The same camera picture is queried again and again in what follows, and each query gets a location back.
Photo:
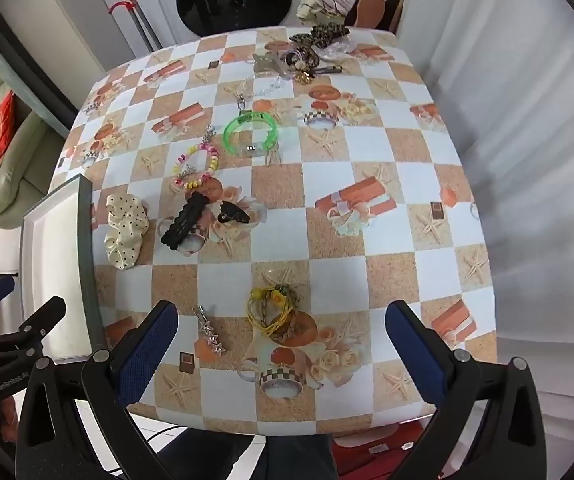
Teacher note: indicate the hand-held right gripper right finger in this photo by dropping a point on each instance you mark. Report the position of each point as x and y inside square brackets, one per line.
[417, 355]

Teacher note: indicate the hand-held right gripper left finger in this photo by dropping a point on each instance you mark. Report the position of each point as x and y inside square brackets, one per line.
[149, 350]

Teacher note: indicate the white tray with grey rim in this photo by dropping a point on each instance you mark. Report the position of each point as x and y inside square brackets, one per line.
[52, 270]

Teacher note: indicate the silver star hair clip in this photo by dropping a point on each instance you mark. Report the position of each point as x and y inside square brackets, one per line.
[210, 334]

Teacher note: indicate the cream polka dot scrunchie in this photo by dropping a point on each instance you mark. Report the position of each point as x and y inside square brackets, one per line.
[124, 230]

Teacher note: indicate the long black hair clip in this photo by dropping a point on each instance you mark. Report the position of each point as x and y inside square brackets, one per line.
[186, 221]

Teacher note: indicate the small black hair clip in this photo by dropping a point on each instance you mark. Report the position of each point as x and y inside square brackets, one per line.
[234, 212]

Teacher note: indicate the red printed cloth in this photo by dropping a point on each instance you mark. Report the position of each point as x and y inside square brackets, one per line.
[382, 449]

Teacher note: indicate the checkered printed tablecloth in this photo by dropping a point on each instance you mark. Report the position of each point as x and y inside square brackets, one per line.
[417, 240]

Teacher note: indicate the pale green sofa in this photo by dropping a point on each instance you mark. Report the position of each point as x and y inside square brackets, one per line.
[14, 170]

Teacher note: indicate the gold metal hair ornament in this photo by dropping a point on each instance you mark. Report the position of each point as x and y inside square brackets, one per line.
[304, 78]

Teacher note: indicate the slim dark hair clip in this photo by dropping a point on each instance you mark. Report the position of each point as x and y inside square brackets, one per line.
[329, 69]

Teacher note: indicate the beige star hair claw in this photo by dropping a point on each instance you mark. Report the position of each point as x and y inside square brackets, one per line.
[267, 62]

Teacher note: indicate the clear plastic bag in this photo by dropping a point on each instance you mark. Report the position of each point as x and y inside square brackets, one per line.
[338, 48]

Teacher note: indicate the leopard print scrunchie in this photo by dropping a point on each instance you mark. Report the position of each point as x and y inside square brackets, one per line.
[319, 34]

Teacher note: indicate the brown wooden chair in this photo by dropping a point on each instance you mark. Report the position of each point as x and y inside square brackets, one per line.
[378, 7]

